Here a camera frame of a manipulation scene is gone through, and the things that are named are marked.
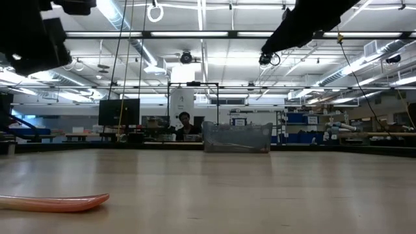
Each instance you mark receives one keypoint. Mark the blue and white sign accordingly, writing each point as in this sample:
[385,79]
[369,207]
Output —
[239,122]

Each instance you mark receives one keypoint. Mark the overhead LED light bar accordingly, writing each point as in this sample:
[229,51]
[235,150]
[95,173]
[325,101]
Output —
[188,33]

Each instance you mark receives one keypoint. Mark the white air vent grille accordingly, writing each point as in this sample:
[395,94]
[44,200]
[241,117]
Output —
[370,48]

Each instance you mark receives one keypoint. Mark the black ceiling-mounted device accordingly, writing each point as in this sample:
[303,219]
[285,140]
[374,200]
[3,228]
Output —
[393,59]

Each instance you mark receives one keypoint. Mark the black aluminium table frame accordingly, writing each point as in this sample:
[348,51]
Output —
[97,147]

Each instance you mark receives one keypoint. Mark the person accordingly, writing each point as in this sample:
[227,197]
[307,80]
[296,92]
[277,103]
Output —
[185,118]

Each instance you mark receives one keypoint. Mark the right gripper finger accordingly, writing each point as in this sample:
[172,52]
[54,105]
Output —
[282,39]

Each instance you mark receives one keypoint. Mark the grey translucent plastic bin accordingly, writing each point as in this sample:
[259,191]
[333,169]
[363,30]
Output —
[237,130]

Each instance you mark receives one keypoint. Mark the white building column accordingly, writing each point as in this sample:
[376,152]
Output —
[182,100]

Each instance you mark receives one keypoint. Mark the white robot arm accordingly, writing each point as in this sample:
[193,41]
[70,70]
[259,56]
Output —
[341,126]

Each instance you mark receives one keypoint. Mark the rack with blue bins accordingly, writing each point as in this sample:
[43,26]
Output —
[294,117]

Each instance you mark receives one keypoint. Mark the black monitor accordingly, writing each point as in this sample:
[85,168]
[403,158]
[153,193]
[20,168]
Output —
[112,112]

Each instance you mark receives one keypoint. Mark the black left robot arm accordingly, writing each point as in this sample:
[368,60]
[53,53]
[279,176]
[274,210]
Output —
[74,7]

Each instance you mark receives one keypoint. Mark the black ceiling camera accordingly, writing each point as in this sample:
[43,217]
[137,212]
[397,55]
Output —
[265,59]
[186,57]

